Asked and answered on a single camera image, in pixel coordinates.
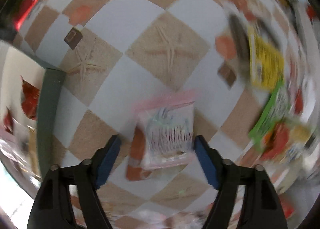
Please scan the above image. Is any yellow snack packet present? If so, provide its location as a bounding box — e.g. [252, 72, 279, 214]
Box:
[248, 27, 285, 91]

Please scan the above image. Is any dark green snack bar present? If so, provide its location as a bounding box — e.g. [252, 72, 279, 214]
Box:
[228, 14, 251, 75]

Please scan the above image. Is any checkered tablecloth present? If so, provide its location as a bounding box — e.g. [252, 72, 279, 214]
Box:
[12, 0, 318, 229]

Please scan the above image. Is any green snack packet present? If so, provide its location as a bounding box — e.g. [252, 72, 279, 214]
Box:
[249, 81, 291, 148]

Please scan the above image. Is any white tray green rim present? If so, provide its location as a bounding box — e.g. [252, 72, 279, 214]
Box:
[1, 40, 66, 178]

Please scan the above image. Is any red torn snack packet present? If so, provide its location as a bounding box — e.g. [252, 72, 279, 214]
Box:
[20, 76, 40, 120]

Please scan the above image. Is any orange red snack packet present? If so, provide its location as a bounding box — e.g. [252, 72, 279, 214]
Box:
[260, 122, 290, 161]

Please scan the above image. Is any white yellow snack bag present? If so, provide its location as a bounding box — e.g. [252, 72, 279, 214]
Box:
[285, 124, 312, 162]

